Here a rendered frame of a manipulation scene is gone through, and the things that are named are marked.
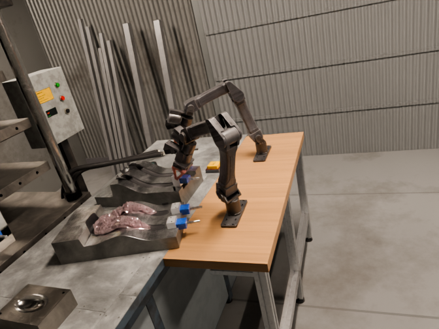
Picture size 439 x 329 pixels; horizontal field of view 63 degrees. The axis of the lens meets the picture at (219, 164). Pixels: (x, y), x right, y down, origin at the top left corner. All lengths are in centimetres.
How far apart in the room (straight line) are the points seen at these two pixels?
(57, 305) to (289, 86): 287
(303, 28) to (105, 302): 284
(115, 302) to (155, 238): 28
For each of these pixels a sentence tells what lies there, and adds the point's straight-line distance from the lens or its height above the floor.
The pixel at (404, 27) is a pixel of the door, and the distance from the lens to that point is 353.
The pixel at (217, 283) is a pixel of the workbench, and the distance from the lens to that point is 209.
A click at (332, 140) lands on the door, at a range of 377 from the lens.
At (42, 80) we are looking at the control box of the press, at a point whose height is 143.
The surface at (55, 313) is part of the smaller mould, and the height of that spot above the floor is 85.
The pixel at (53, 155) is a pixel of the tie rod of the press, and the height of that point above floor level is 107.
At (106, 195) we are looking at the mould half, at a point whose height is 86.
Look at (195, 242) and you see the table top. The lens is 146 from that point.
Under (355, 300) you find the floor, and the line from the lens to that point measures 226.
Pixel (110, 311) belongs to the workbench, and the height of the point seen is 80.
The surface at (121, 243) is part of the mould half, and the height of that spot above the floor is 86.
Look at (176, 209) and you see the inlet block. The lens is 156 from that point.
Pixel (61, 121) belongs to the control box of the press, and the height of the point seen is 118.
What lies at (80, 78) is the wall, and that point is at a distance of 463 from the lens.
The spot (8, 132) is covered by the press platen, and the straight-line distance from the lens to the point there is 205.
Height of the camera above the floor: 164
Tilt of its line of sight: 24 degrees down
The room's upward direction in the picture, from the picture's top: 13 degrees counter-clockwise
